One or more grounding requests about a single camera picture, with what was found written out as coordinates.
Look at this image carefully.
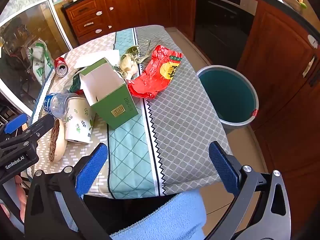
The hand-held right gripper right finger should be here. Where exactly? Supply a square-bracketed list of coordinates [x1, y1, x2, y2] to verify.
[205, 141, 292, 240]

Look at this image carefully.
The light blue fleece clothing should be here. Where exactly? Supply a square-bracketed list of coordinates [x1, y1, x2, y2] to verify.
[110, 189, 208, 240]

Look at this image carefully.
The white paper towel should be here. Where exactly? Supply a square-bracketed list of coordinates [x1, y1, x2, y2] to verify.
[74, 49, 121, 69]

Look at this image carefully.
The green white plastic bag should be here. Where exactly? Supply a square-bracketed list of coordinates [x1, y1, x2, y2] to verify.
[28, 40, 54, 85]

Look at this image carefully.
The red soda can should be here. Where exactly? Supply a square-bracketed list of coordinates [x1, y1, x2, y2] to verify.
[54, 57, 68, 77]

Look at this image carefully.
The wooden drawer cabinet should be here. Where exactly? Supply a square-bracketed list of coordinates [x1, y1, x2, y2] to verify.
[62, 0, 198, 45]

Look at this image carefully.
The green cardboard box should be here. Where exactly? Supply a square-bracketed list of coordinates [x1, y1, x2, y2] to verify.
[79, 57, 139, 130]

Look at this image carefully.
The grey bin with teal inside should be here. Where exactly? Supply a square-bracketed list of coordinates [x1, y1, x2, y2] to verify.
[196, 65, 259, 130]

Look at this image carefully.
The red plastic bag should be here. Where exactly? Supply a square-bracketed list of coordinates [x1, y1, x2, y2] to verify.
[127, 45, 183, 99]

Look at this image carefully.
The glass sliding door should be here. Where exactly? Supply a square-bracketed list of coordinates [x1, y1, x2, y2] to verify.
[0, 0, 73, 117]

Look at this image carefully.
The black built-in oven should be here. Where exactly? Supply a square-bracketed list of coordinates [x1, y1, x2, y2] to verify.
[194, 0, 258, 69]

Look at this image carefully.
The half bread bun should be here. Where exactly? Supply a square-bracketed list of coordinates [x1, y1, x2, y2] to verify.
[49, 119, 67, 162]

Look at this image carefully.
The white tissue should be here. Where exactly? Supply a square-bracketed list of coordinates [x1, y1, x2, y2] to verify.
[121, 54, 138, 79]

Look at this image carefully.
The clear plastic water bottle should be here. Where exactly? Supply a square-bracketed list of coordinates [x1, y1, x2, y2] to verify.
[44, 92, 80, 119]

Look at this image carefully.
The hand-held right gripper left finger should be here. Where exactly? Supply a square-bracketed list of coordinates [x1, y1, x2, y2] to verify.
[24, 143, 110, 240]

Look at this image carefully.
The wooden door cabinet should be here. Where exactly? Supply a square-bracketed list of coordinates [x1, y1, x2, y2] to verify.
[236, 0, 320, 173]

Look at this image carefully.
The person's left hand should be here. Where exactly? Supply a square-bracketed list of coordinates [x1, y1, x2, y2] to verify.
[0, 175, 27, 223]

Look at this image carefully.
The pale green ribbon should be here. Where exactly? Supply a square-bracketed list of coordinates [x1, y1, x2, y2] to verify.
[112, 38, 153, 77]

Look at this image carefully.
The dark green wrapper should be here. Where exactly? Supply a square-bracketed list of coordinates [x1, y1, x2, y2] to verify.
[69, 76, 84, 93]

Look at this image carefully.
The leaf print paper cup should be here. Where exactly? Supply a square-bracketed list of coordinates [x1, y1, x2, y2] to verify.
[65, 97, 97, 144]

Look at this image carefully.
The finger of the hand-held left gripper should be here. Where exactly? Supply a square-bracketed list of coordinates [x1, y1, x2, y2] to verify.
[15, 115, 55, 143]
[0, 113, 27, 135]

